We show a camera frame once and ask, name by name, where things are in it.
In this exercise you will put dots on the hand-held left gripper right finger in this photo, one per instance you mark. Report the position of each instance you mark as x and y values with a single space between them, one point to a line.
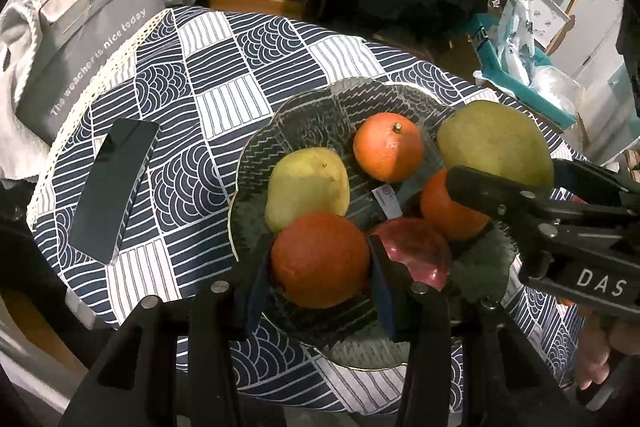
387 302

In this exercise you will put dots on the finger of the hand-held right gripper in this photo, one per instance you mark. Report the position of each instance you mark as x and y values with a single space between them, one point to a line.
600 187
490 192

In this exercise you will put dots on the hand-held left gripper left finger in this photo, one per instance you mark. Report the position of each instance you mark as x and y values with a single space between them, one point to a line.
252 302

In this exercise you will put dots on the large green pear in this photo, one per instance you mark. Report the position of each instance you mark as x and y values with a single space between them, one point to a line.
495 152

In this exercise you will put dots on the red apple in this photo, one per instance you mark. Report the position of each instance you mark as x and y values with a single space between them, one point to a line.
420 252

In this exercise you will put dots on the orange with green stem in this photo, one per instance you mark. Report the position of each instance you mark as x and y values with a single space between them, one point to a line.
389 147

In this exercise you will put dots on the small yellow-green pear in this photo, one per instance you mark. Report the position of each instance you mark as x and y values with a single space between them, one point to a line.
307 187

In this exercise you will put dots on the clear glass plate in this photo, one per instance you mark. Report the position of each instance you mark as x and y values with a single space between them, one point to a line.
310 127

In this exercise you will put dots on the person's right hand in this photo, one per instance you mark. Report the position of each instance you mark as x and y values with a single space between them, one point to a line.
595 347

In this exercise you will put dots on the white barcode sticker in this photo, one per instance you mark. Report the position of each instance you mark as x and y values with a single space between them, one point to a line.
387 202

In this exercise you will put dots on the clear plastic bag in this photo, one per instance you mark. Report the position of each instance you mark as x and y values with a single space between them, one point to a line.
557 92

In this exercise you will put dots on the teal box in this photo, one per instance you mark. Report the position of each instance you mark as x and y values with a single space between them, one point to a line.
505 67

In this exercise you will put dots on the white cabinet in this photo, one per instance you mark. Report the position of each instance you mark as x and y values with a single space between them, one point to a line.
600 42

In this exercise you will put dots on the white printed plastic bag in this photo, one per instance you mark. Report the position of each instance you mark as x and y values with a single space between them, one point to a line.
520 17

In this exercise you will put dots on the black smartphone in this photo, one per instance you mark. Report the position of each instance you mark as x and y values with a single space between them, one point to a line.
112 187

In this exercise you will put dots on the navy white patterned tablecloth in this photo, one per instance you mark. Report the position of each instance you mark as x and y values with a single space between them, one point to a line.
225 72

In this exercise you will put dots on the grey bag with white lettering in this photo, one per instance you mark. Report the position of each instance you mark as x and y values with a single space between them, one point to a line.
85 57

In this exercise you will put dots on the wooden chair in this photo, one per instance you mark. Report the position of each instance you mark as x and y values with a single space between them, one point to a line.
250 2

